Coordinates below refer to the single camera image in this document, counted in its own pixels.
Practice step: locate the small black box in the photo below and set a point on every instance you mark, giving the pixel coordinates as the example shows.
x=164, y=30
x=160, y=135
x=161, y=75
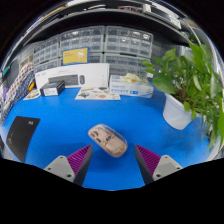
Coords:
x=51, y=89

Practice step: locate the white keyboard packaging box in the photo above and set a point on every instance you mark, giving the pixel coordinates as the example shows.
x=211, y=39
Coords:
x=96, y=75

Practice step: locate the black mouse pad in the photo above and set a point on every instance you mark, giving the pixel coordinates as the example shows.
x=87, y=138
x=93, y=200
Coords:
x=21, y=136

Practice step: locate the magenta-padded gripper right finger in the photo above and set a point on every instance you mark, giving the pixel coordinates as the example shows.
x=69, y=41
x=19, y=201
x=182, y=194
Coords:
x=163, y=166

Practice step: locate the dark wall shelf unit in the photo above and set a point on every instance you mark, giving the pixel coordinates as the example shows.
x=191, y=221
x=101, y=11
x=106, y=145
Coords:
x=110, y=18

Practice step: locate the white blue glove box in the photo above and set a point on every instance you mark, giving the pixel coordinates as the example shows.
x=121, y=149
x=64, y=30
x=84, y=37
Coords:
x=130, y=89

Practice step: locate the red blue checked cloth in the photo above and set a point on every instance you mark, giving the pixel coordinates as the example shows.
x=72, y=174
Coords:
x=20, y=81

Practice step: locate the green plant in white pot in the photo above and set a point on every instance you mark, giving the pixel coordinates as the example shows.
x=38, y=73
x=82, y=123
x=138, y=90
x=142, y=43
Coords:
x=190, y=83

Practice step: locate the yellow card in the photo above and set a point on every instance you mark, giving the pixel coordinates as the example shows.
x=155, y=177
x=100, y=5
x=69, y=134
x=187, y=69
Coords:
x=75, y=56

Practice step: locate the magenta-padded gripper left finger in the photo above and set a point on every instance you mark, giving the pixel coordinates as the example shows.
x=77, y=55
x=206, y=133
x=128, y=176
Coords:
x=63, y=166

